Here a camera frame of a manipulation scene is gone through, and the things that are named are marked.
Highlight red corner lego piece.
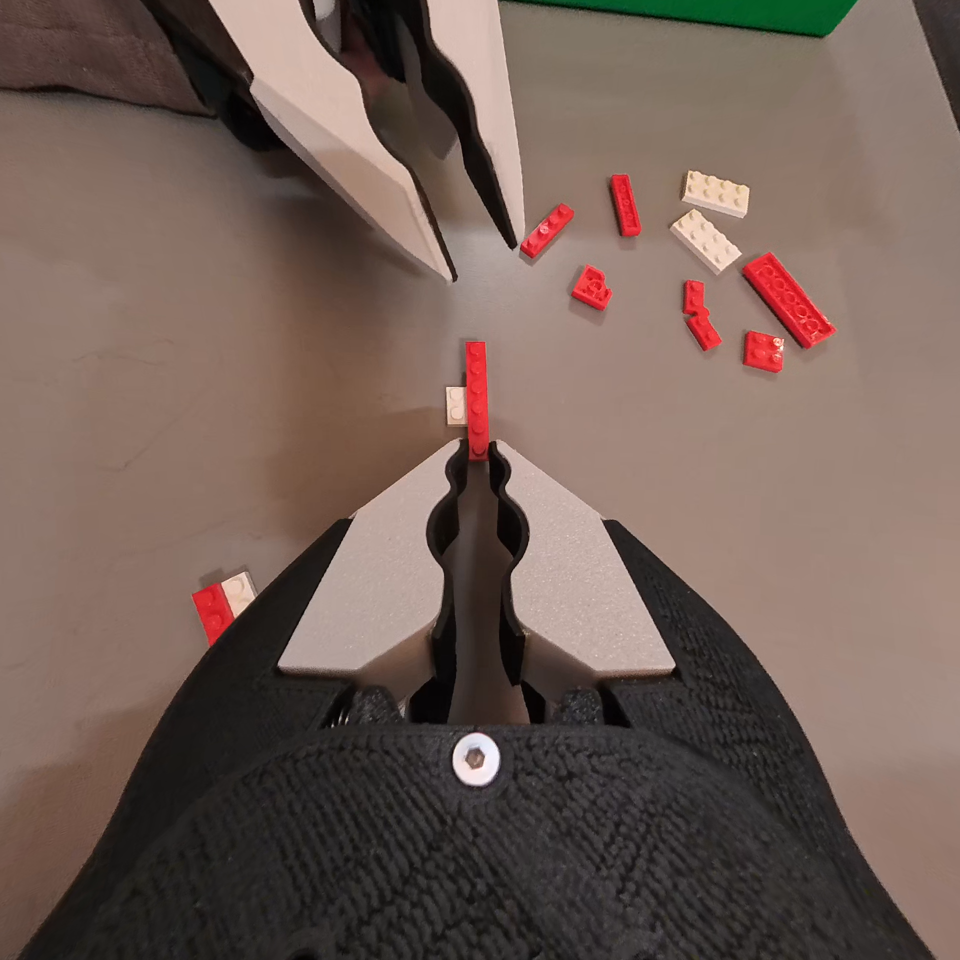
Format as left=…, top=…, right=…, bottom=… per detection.
left=570, top=264, right=615, bottom=313

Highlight wide red lego plate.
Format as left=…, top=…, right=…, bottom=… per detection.
left=741, top=251, right=838, bottom=351

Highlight narrow red lego plate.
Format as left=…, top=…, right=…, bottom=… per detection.
left=608, top=173, right=644, bottom=239
left=519, top=203, right=577, bottom=261

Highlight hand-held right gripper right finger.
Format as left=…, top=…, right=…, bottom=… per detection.
left=489, top=439, right=678, bottom=725

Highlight red lego frame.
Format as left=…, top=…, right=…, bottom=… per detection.
left=190, top=570, right=261, bottom=648

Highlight green plastic bin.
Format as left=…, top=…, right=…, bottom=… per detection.
left=497, top=0, right=858, bottom=39

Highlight square red lego plate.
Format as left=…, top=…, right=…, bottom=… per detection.
left=741, top=329, right=787, bottom=375

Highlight white lego plate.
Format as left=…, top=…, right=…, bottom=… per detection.
left=680, top=169, right=752, bottom=221
left=669, top=207, right=744, bottom=276

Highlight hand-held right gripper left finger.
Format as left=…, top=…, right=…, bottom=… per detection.
left=277, top=439, right=470, bottom=725

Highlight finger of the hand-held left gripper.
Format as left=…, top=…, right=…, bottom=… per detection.
left=206, top=0, right=460, bottom=286
left=390, top=0, right=528, bottom=252

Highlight small white lego piece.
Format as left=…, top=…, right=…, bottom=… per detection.
left=445, top=340, right=492, bottom=462

